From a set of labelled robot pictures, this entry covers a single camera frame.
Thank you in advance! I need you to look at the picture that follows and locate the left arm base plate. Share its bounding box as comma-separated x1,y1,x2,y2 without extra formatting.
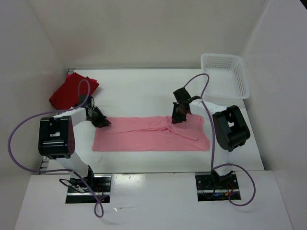
59,174,112,204

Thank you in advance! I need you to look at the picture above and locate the dark red t shirt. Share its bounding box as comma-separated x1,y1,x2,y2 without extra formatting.
49,72,99,110

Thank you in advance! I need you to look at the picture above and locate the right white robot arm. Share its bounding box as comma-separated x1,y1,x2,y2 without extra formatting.
172,87,250,188

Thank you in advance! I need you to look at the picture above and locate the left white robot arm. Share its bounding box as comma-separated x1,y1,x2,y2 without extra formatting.
38,95,111,192

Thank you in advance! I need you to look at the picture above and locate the light pink t shirt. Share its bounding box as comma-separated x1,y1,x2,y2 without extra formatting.
92,115,211,152

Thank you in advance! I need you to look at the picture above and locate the white plastic basket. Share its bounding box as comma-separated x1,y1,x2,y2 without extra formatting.
201,53,250,100

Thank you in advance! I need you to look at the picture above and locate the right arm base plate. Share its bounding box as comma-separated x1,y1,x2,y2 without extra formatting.
195,172,241,202

